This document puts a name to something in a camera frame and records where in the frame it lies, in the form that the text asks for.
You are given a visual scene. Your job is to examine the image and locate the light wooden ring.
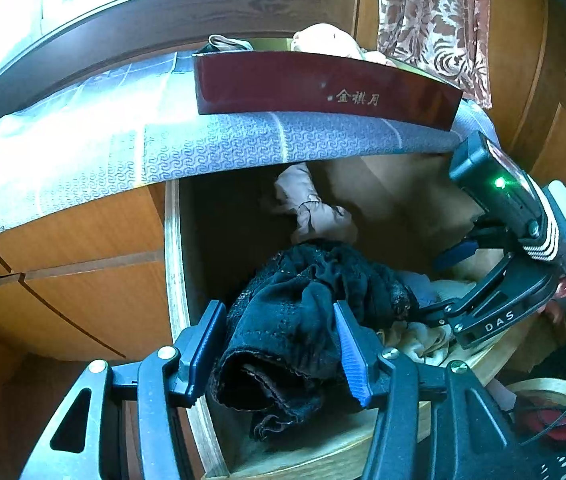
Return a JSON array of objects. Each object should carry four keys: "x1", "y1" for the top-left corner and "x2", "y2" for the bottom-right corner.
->
[{"x1": 505, "y1": 377, "x2": 566, "y2": 413}]

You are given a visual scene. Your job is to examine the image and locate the red cloth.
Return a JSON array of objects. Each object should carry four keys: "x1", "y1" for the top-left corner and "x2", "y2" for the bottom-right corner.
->
[{"x1": 515, "y1": 407, "x2": 566, "y2": 443}]

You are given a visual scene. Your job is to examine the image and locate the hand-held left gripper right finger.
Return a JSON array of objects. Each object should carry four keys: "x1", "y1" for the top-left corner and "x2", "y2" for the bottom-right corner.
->
[{"x1": 333, "y1": 300, "x2": 521, "y2": 480}]

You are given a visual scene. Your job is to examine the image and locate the window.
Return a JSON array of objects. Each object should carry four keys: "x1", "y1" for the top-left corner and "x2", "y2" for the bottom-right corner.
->
[{"x1": 0, "y1": 0, "x2": 314, "y2": 126}]

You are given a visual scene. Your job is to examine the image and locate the dark red box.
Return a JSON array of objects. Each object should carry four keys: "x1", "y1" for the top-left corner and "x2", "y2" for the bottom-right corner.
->
[{"x1": 192, "y1": 35, "x2": 464, "y2": 133}]

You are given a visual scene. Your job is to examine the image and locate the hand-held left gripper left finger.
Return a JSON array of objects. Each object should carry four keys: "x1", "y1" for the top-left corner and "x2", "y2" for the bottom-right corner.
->
[{"x1": 19, "y1": 300, "x2": 227, "y2": 480}]

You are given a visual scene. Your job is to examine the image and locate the wooden drawer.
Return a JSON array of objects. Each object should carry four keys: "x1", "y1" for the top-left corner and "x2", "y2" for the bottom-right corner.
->
[{"x1": 163, "y1": 152, "x2": 554, "y2": 480}]

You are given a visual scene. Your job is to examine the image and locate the grey beige underwear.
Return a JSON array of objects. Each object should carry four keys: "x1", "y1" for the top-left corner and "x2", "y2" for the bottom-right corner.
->
[{"x1": 207, "y1": 35, "x2": 255, "y2": 54}]

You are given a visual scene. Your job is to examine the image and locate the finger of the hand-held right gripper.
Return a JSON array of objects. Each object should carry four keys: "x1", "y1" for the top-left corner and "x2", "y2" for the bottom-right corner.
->
[
  {"x1": 415, "y1": 252, "x2": 510, "y2": 328},
  {"x1": 435, "y1": 227, "x2": 514, "y2": 271}
]

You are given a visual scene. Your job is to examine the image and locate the grey patterned cloth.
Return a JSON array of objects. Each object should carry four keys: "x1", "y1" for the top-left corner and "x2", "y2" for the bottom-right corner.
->
[{"x1": 0, "y1": 50, "x2": 501, "y2": 256}]

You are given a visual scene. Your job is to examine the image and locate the pink underwear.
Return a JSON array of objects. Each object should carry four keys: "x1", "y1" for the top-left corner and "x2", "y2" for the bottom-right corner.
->
[{"x1": 273, "y1": 162, "x2": 359, "y2": 246}]

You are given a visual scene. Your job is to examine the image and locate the black lace underwear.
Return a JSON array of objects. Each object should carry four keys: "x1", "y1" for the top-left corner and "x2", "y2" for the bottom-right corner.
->
[{"x1": 215, "y1": 240, "x2": 419, "y2": 441}]

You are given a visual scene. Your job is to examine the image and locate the white printed underwear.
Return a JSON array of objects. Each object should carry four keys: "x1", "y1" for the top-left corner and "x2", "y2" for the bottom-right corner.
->
[{"x1": 292, "y1": 22, "x2": 365, "y2": 61}]

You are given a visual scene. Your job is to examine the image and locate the brown patterned curtain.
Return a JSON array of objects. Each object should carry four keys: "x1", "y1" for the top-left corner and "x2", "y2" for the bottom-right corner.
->
[{"x1": 373, "y1": 0, "x2": 494, "y2": 111}]

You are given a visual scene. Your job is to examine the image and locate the wooden dresser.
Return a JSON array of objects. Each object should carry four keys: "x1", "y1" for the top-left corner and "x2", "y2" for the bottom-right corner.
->
[{"x1": 0, "y1": 180, "x2": 204, "y2": 480}]

